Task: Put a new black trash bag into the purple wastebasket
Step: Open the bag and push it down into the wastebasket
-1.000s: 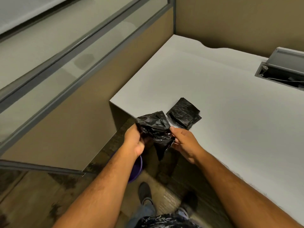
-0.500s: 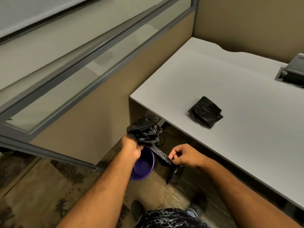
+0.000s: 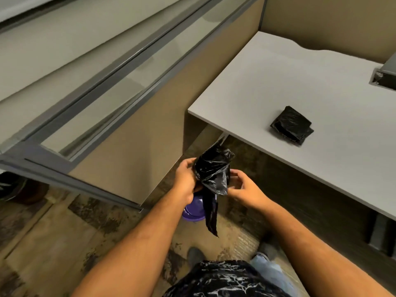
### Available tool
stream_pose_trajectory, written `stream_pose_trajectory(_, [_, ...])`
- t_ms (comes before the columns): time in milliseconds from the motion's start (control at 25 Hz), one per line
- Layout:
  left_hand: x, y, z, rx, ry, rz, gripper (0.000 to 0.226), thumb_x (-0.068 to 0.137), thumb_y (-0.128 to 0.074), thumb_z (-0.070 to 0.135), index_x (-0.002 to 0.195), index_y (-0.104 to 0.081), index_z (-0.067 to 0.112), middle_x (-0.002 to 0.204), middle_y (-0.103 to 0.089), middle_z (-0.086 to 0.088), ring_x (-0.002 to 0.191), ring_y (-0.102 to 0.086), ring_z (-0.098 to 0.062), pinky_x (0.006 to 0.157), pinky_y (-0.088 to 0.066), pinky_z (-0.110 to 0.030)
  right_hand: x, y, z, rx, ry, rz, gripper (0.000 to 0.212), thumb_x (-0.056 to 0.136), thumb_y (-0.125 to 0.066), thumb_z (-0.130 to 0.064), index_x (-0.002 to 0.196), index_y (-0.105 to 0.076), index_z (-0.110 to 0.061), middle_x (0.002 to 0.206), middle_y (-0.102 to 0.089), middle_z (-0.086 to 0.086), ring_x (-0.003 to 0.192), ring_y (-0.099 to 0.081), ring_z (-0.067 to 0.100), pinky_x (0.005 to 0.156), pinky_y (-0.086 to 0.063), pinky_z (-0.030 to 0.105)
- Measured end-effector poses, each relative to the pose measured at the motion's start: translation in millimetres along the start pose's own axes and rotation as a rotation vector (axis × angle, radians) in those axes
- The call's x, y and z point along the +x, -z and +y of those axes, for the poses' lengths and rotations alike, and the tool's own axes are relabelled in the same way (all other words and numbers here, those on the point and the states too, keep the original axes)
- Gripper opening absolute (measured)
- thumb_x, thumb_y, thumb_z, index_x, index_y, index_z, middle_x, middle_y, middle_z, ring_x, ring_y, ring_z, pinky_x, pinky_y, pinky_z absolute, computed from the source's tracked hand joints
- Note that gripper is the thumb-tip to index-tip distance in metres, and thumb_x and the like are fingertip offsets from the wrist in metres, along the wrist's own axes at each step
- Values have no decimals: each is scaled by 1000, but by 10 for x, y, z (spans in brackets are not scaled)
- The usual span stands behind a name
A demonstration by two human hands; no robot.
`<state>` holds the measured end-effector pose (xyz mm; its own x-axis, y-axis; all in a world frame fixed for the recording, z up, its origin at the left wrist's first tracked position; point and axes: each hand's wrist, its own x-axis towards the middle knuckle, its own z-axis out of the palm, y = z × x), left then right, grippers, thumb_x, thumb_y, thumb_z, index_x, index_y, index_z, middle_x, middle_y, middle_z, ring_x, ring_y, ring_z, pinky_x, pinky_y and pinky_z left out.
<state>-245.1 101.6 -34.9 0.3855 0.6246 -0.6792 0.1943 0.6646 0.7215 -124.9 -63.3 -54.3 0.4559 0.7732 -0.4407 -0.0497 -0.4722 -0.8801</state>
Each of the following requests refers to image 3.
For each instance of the person's right hand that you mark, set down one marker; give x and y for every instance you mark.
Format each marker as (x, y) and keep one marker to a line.
(247, 188)

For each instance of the person's left hand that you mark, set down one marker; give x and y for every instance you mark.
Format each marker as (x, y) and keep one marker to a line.
(185, 181)

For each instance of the person's left thumb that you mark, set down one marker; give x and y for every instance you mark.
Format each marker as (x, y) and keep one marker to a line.
(188, 163)

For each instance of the person's right thumb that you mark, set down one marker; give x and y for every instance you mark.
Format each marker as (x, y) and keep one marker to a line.
(235, 189)

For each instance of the black plastic trash bag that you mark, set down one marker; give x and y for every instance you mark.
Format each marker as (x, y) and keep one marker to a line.
(213, 179)

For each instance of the person's left forearm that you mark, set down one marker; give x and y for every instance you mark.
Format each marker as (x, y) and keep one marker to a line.
(136, 244)

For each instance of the person's right forearm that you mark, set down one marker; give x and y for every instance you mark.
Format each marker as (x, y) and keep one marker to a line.
(315, 253)

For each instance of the purple plastic bin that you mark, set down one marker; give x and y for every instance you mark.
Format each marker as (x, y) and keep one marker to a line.
(195, 210)

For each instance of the grey shoe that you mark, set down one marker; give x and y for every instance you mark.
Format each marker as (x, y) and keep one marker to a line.
(268, 249)
(195, 256)

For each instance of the folded black plastic bags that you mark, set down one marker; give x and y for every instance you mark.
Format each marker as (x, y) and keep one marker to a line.
(292, 124)

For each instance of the blue jeans leg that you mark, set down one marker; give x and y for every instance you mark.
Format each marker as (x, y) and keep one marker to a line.
(272, 272)

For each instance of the black patterned shirt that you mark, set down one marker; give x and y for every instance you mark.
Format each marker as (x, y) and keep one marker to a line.
(222, 279)

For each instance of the white office desk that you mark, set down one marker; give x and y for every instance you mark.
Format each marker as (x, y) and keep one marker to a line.
(309, 102)

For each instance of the grey framed glass partition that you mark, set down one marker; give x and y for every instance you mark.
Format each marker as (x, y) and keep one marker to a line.
(92, 98)

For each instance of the dark desk leg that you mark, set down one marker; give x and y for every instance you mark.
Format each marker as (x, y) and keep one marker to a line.
(382, 233)

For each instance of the dark chair base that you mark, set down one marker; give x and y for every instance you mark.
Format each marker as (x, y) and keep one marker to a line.
(18, 190)

